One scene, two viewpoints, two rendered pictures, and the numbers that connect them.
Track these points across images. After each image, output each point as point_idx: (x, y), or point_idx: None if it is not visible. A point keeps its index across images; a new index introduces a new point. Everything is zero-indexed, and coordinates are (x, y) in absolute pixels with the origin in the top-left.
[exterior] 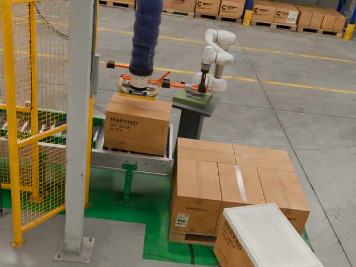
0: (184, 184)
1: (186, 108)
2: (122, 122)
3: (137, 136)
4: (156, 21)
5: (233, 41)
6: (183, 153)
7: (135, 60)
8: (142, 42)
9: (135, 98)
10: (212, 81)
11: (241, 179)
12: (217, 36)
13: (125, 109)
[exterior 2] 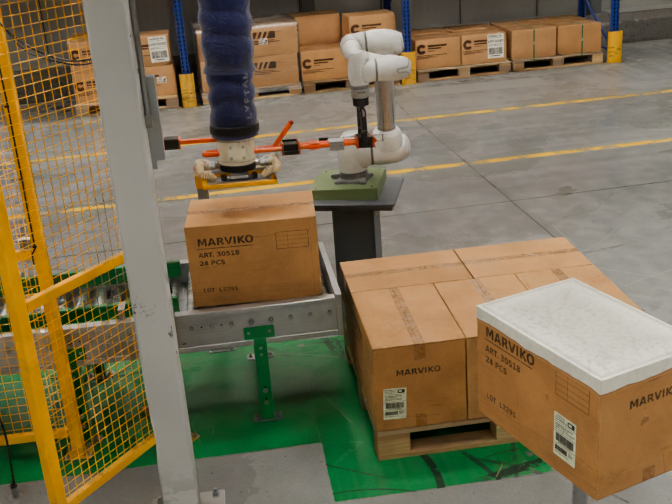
0: (379, 329)
1: (342, 205)
2: (223, 244)
3: (259, 267)
4: (243, 21)
5: (399, 43)
6: (359, 284)
7: (219, 110)
8: (226, 68)
9: (237, 199)
10: (379, 139)
11: (491, 298)
12: (366, 41)
13: (223, 218)
